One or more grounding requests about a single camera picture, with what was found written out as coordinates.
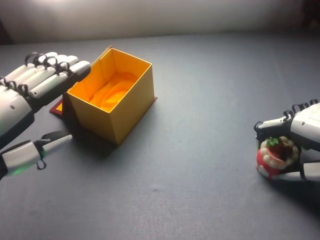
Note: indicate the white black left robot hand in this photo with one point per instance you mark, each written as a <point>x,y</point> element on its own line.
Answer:
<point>15,105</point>

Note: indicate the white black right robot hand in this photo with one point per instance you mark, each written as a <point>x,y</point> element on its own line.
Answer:
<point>307,125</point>

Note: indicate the red strawberry cupcake toy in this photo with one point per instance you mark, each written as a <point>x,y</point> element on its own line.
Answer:
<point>277,152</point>

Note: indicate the yellow box with red lid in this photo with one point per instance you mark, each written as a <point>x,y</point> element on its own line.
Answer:
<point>130,110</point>

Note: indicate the grey table cloth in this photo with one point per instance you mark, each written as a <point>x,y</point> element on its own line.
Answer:
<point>190,175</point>

